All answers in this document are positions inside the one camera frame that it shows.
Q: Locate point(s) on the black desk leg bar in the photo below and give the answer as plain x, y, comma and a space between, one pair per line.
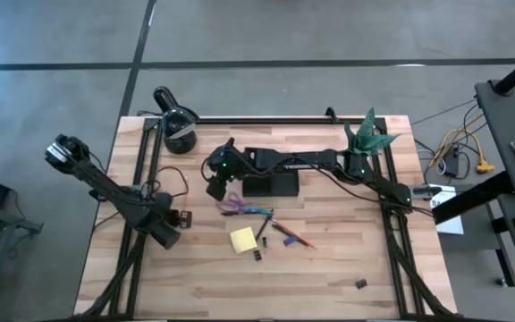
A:
472, 199

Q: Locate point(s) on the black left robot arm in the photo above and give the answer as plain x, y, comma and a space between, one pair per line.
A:
105, 188

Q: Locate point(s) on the black binder clip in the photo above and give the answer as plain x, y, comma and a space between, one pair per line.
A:
264, 242
257, 255
361, 283

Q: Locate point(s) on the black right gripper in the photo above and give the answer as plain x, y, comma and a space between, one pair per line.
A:
226, 163

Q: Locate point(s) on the orange pencil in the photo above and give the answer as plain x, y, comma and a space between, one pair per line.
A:
306, 243

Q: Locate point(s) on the white paper sheet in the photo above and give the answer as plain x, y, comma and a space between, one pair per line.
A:
449, 226

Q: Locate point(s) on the black desk lamp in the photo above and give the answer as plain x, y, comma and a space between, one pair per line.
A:
178, 129

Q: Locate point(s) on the yellow sticky note pad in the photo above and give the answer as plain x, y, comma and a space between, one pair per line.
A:
243, 240

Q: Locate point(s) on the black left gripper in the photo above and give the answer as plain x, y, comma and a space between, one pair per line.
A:
185, 219

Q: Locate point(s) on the plain black pen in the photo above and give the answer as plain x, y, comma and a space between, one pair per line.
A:
286, 232
263, 226

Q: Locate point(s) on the grey side desk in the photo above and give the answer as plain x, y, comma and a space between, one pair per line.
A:
508, 134

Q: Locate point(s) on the black power adapter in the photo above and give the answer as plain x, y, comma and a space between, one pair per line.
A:
452, 163

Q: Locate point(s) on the black mesh desk organizer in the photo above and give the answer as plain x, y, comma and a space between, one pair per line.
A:
271, 187

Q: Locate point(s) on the blue eraser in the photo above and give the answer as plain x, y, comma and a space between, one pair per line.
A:
289, 240

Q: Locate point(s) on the green plant in white pot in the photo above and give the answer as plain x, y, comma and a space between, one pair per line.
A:
369, 136

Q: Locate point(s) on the black pen with white print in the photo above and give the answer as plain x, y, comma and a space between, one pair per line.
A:
233, 213

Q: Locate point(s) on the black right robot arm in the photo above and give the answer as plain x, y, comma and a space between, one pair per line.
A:
293, 160

